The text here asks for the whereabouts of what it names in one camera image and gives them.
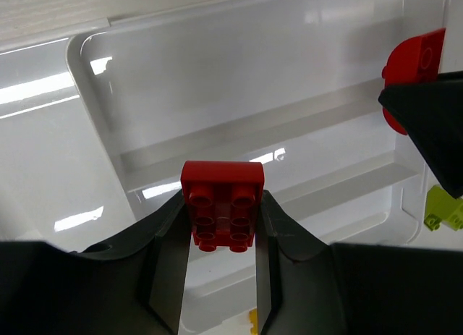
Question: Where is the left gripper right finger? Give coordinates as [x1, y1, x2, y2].
[255, 192, 462, 334]

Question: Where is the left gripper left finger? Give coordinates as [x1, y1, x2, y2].
[1, 192, 191, 334]

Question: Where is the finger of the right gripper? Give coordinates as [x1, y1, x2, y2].
[378, 71, 462, 198]

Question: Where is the red lego brick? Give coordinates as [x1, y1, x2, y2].
[180, 161, 265, 253]
[381, 27, 446, 136]

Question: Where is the lime green lego brick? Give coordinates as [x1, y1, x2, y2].
[424, 185, 462, 231]

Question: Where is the yellow lego brick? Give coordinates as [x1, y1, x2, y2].
[248, 308, 258, 335]

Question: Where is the white compartment tray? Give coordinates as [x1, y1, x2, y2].
[64, 0, 449, 325]

